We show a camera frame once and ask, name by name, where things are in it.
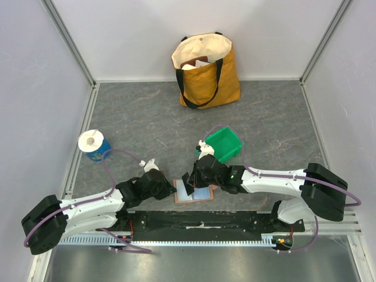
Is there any blue white tissue roll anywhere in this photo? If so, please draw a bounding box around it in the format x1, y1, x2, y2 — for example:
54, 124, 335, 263
78, 129, 111, 162

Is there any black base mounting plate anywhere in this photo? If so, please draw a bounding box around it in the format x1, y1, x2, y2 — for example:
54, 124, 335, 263
107, 211, 305, 242

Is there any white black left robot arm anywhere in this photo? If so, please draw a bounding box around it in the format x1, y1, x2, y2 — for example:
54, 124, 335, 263
21, 169, 176, 255

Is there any mustard yellow tote bag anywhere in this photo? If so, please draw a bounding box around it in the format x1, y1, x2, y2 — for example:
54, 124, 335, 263
171, 32, 241, 109

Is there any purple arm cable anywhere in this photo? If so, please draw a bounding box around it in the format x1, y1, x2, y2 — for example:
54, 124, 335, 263
23, 148, 147, 248
201, 125, 362, 208

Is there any white paper in bag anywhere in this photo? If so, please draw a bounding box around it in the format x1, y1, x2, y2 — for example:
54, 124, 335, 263
181, 60, 210, 71

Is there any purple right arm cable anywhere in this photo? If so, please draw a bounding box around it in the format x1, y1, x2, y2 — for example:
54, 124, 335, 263
201, 125, 362, 208

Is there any pink leather card holder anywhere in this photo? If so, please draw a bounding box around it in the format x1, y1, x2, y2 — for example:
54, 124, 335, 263
173, 179, 217, 204

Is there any right aluminium frame post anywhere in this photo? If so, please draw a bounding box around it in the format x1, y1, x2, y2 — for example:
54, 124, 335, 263
299, 0, 353, 85

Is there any grey slotted cable duct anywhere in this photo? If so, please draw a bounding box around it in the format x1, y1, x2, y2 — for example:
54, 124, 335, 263
58, 233, 277, 247

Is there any left aluminium frame post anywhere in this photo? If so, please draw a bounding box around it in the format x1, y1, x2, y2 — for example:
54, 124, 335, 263
41, 0, 96, 88

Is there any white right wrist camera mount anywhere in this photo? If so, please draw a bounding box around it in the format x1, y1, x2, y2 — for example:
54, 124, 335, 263
196, 140, 214, 159

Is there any green plastic bin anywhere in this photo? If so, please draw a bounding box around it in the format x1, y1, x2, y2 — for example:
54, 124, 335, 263
204, 125, 244, 163

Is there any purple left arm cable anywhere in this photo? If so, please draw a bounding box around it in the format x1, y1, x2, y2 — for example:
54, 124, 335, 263
23, 148, 147, 248

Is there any aluminium frame post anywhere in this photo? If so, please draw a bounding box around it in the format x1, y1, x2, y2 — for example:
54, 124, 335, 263
299, 0, 353, 85
41, 0, 96, 88

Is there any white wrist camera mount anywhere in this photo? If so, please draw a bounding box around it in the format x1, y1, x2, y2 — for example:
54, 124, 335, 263
196, 140, 214, 159
139, 158, 159, 173

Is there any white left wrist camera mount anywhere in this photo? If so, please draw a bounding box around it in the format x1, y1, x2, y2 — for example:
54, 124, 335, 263
139, 158, 159, 173

